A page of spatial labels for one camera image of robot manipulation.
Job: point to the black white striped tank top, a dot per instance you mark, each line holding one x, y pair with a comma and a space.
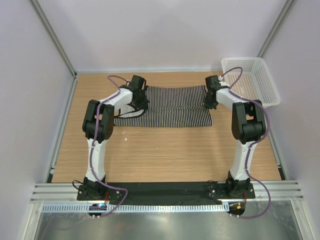
169, 107

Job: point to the slotted white cable duct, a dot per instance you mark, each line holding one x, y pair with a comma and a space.
98, 208

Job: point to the white plastic basket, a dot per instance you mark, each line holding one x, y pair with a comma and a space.
250, 78

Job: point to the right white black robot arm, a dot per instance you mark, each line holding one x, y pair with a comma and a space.
248, 126

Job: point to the aluminium frame post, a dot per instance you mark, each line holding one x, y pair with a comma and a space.
279, 21
52, 35

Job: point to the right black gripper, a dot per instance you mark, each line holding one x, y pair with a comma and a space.
209, 105

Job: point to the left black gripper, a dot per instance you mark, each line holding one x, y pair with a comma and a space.
142, 105

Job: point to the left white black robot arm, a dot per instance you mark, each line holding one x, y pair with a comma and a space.
98, 126

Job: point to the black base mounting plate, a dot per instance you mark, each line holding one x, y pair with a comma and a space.
210, 189

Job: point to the right aluminium frame post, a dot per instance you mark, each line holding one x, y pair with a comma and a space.
279, 21

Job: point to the aluminium front rail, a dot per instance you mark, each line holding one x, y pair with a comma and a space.
280, 190

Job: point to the left aluminium frame post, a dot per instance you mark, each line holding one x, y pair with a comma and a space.
52, 35

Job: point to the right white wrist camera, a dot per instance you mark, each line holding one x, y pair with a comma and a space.
222, 80

